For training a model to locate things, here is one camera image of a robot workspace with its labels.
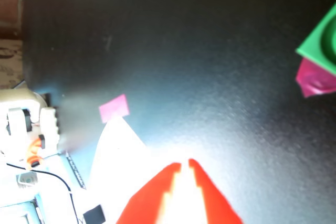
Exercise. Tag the black cube with X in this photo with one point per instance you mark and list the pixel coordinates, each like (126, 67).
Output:
(94, 214)

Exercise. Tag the pink tape strip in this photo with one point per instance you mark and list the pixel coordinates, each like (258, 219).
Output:
(114, 108)

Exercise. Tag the crumpled magenta tape mark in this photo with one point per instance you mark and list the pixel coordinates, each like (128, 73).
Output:
(315, 82)

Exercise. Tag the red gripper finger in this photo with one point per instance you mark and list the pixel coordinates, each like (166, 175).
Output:
(212, 203)
(149, 197)

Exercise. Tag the white numbered grid sheet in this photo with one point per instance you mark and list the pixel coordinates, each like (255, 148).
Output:
(118, 155)

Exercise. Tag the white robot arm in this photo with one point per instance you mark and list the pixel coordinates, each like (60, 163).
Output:
(48, 127)

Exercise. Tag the orange and black clamp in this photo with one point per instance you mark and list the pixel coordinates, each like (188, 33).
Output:
(34, 153)

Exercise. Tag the green cube with O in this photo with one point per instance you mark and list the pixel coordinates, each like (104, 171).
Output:
(313, 45)

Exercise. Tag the black ruler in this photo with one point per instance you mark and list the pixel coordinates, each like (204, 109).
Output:
(76, 170)

